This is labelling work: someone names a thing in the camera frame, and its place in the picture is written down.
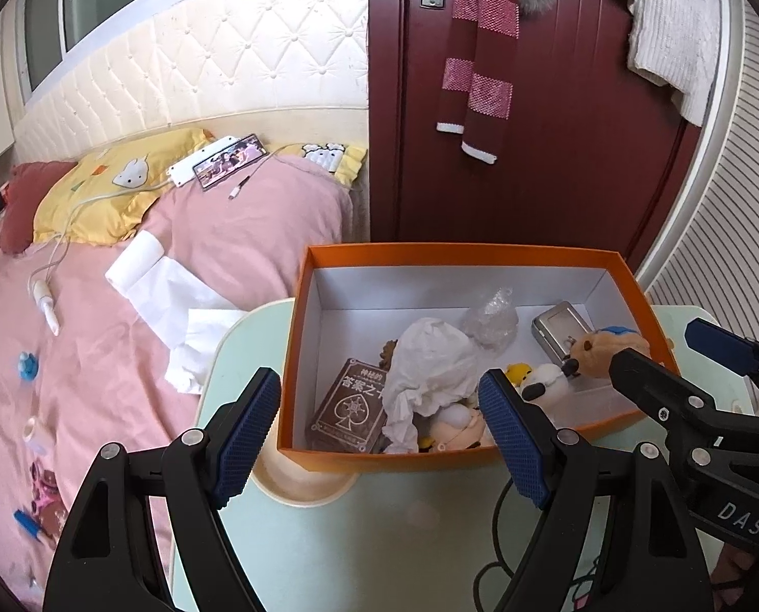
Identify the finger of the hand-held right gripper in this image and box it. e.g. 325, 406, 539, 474
609, 347, 747, 460
684, 317, 759, 409

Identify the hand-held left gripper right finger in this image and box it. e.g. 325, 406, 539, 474
477, 368, 715, 612

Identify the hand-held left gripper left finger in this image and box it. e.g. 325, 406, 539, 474
43, 366, 283, 612

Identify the brown bear plush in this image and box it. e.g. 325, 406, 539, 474
567, 325, 651, 378

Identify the white-haired plush doll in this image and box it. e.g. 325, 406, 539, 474
418, 401, 496, 453

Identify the orange cardboard box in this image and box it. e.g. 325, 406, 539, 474
276, 242, 683, 474

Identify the brown card box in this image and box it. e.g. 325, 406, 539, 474
307, 357, 390, 453

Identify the silver metal tin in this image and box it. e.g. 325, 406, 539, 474
531, 301, 610, 390

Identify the clear bubble wrap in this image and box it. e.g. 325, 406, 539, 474
461, 287, 521, 350

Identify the white slatted panel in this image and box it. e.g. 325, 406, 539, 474
635, 0, 759, 358

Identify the pink duvet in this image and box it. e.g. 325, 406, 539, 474
0, 153, 355, 606

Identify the white tissue roll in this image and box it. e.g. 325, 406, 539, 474
104, 231, 246, 396

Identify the dark red door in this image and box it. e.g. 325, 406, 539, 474
367, 0, 718, 269

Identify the white charger adapter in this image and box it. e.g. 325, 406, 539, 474
32, 274, 62, 338

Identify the yellow cartoon pillow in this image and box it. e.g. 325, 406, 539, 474
32, 127, 368, 246

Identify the smartphone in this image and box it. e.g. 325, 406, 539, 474
191, 134, 269, 191

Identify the dusty red pillow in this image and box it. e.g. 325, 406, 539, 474
0, 161, 78, 256

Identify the white knitted sweater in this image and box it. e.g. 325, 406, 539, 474
574, 0, 725, 129

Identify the red striped scarf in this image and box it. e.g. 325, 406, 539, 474
436, 0, 522, 167

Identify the cream padded headboard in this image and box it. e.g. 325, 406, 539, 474
13, 0, 371, 170

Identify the window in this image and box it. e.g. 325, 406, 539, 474
22, 0, 192, 96

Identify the black cable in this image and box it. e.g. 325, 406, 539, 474
474, 478, 514, 612

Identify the white charging cable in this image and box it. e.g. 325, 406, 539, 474
228, 143, 310, 200

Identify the white power cable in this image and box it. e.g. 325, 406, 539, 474
32, 178, 176, 282

